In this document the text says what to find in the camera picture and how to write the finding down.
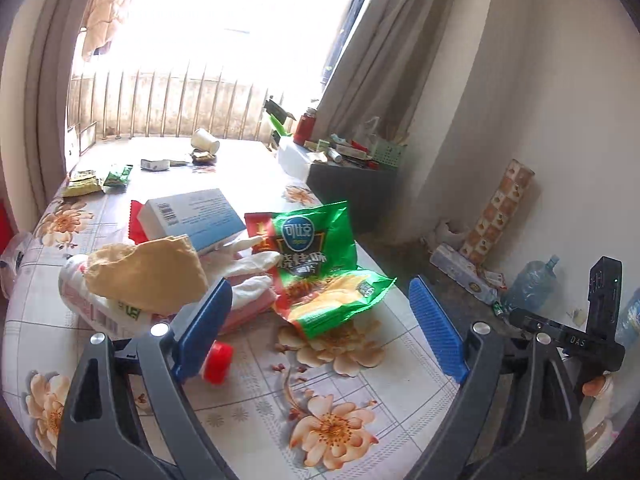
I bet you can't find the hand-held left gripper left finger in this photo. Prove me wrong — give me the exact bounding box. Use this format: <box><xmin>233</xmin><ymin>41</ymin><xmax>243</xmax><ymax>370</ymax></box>
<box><xmin>56</xmin><ymin>277</ymin><xmax>236</xmax><ymax>480</ymax></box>

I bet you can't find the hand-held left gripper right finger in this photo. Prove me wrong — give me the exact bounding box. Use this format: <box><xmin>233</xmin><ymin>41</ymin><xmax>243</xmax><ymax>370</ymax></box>
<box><xmin>405</xmin><ymin>275</ymin><xmax>583</xmax><ymax>480</ymax></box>

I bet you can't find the white bottle with red cap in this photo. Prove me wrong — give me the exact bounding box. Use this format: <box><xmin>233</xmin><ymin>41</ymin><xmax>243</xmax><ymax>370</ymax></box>
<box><xmin>58</xmin><ymin>254</ymin><xmax>234</xmax><ymax>385</ymax></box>

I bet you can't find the green chip bag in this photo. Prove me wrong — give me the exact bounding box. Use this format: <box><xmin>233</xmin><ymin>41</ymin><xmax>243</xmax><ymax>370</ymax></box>
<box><xmin>270</xmin><ymin>201</ymin><xmax>398</xmax><ymax>340</ymax></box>

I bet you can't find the red zigzag-edged wrapper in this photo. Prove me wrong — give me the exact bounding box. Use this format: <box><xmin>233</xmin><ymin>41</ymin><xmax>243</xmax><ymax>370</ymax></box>
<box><xmin>129</xmin><ymin>199</ymin><xmax>151</xmax><ymax>241</ymax></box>

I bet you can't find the person's right hand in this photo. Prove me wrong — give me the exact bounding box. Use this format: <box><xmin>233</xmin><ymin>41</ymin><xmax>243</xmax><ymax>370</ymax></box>
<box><xmin>581</xmin><ymin>376</ymin><xmax>609</xmax><ymax>400</ymax></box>

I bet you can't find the pink flat packet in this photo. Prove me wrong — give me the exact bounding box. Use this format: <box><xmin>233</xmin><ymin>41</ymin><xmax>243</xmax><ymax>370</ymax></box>
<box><xmin>218</xmin><ymin>287</ymin><xmax>278</xmax><ymax>335</ymax></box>

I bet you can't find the long white carton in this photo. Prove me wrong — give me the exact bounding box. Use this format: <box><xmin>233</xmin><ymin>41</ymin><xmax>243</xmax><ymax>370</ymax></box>
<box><xmin>429</xmin><ymin>242</ymin><xmax>502</xmax><ymax>306</ymax></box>

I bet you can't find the white glove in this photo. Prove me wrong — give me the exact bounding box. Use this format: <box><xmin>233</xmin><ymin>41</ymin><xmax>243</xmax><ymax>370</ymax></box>
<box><xmin>199</xmin><ymin>237</ymin><xmax>282</xmax><ymax>311</ymax></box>

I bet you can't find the large clear water jug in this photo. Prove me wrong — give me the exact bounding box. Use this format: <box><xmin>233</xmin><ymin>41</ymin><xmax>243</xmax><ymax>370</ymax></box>
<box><xmin>501</xmin><ymin>254</ymin><xmax>561</xmax><ymax>317</ymax></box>

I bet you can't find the yellow crumpled paper bag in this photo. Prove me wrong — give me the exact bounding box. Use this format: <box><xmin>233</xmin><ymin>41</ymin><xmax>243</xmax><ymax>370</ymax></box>
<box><xmin>83</xmin><ymin>234</ymin><xmax>209</xmax><ymax>312</ymax></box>

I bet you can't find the red snack packet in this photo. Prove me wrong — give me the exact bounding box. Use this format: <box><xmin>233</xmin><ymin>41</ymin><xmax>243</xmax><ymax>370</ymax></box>
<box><xmin>244</xmin><ymin>212</ymin><xmax>282</xmax><ymax>257</ymax></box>

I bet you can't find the white and blue cardboard box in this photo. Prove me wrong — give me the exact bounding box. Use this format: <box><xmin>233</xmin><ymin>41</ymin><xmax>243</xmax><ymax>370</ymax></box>
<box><xmin>137</xmin><ymin>188</ymin><xmax>247</xmax><ymax>256</ymax></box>

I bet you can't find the patterned wallpaper roll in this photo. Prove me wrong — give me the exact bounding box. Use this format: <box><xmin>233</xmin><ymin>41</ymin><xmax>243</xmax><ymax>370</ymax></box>
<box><xmin>459</xmin><ymin>159</ymin><xmax>536</xmax><ymax>267</ymax></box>

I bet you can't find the dark cabinet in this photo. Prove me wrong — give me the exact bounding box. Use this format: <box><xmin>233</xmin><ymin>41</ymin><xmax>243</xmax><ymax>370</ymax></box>
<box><xmin>305</xmin><ymin>159</ymin><xmax>401</xmax><ymax>243</ymax></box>

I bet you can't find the small green snack packet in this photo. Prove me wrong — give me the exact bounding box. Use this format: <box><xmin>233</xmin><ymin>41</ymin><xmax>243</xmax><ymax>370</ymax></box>
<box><xmin>102</xmin><ymin>164</ymin><xmax>134</xmax><ymax>194</ymax></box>

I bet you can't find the small green basket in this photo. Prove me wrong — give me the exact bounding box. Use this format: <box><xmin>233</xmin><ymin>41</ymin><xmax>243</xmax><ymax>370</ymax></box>
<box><xmin>374</xmin><ymin>139</ymin><xmax>408</xmax><ymax>169</ymax></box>

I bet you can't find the white paper cup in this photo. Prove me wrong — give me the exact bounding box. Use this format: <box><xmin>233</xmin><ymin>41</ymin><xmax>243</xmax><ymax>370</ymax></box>
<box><xmin>191</xmin><ymin>128</ymin><xmax>221</xmax><ymax>155</ymax></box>

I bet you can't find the yellow-green snack packet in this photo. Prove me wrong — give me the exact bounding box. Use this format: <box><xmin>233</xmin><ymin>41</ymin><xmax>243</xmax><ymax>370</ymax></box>
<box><xmin>66</xmin><ymin>170</ymin><xmax>104</xmax><ymax>197</ymax></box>

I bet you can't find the white foam box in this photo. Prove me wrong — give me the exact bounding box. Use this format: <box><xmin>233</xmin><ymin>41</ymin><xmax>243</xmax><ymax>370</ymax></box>
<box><xmin>277</xmin><ymin>137</ymin><xmax>323</xmax><ymax>179</ymax></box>

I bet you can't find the white plastic bag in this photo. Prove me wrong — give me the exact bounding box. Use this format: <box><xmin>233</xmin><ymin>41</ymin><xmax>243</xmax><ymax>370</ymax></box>
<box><xmin>0</xmin><ymin>231</ymin><xmax>32</xmax><ymax>302</ymax></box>

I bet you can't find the clear plastic bag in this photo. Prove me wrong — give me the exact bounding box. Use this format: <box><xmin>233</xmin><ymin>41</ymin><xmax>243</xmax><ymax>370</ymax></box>
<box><xmin>356</xmin><ymin>116</ymin><xmax>382</xmax><ymax>153</ymax></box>

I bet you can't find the red jar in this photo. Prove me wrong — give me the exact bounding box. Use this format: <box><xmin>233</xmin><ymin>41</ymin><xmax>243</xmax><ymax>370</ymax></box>
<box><xmin>293</xmin><ymin>107</ymin><xmax>319</xmax><ymax>147</ymax></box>

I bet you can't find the metal window railing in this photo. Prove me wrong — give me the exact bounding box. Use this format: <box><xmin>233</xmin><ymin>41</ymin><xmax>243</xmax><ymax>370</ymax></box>
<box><xmin>66</xmin><ymin>59</ymin><xmax>327</xmax><ymax>142</ymax></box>

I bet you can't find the beige curtain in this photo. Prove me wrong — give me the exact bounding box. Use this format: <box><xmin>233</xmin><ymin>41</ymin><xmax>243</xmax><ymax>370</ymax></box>
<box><xmin>315</xmin><ymin>0</ymin><xmax>501</xmax><ymax>161</ymax></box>
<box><xmin>0</xmin><ymin>0</ymin><xmax>121</xmax><ymax>221</ymax></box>

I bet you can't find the beige quilt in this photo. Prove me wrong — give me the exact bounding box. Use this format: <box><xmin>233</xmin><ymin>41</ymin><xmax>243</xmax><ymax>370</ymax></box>
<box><xmin>80</xmin><ymin>0</ymin><xmax>138</xmax><ymax>63</ymax></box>

